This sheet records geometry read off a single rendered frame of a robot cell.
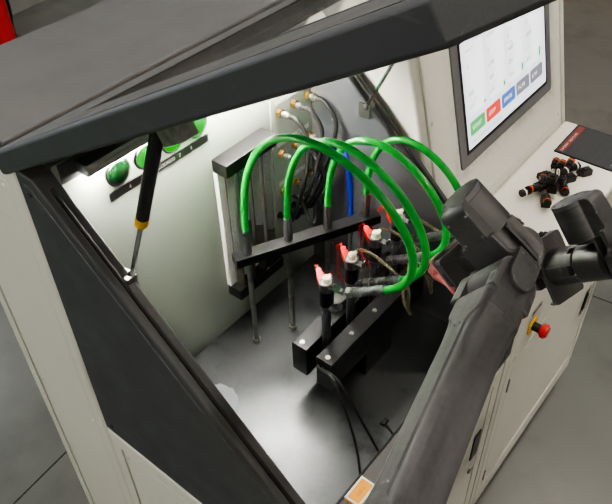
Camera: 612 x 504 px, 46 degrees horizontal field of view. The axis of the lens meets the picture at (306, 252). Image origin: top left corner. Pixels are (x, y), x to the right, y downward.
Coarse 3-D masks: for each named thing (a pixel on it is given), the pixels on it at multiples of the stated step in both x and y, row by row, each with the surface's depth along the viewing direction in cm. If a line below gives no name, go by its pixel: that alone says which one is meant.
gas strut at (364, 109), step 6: (390, 66) 135; (384, 78) 138; (378, 84) 139; (378, 90) 140; (372, 96) 142; (360, 102) 145; (366, 102) 144; (372, 102) 145; (360, 108) 145; (366, 108) 144; (360, 114) 146; (366, 114) 145
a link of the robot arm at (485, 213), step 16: (464, 192) 85; (480, 192) 84; (448, 208) 85; (464, 208) 82; (480, 208) 83; (496, 208) 84; (448, 224) 84; (464, 224) 83; (480, 224) 83; (496, 224) 84; (464, 240) 84; (480, 240) 83; (496, 240) 82; (464, 256) 86; (480, 256) 84; (496, 256) 83; (528, 256) 82; (512, 272) 79; (528, 272) 80; (528, 288) 79
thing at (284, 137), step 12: (264, 144) 121; (312, 144) 113; (324, 144) 112; (252, 156) 125; (336, 156) 111; (252, 168) 128; (348, 168) 111; (360, 180) 110; (372, 192) 110; (240, 204) 135; (384, 204) 110; (396, 216) 110; (408, 240) 111; (408, 252) 112; (408, 276) 115; (384, 288) 121; (396, 288) 119
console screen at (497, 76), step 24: (504, 24) 160; (528, 24) 169; (456, 48) 148; (480, 48) 155; (504, 48) 163; (528, 48) 172; (456, 72) 150; (480, 72) 157; (504, 72) 165; (528, 72) 175; (456, 96) 152; (480, 96) 159; (504, 96) 168; (528, 96) 178; (456, 120) 154; (480, 120) 162; (504, 120) 171; (480, 144) 165
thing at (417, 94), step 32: (416, 64) 140; (448, 64) 147; (384, 96) 146; (416, 96) 141; (448, 96) 150; (544, 96) 186; (416, 128) 145; (448, 128) 153; (512, 128) 176; (544, 128) 191; (448, 160) 156; (480, 160) 167; (512, 160) 180; (448, 192) 159; (544, 320) 179; (576, 320) 223; (512, 352) 164; (544, 352) 200; (512, 384) 181; (544, 384) 225; (512, 416) 201; (480, 480) 203
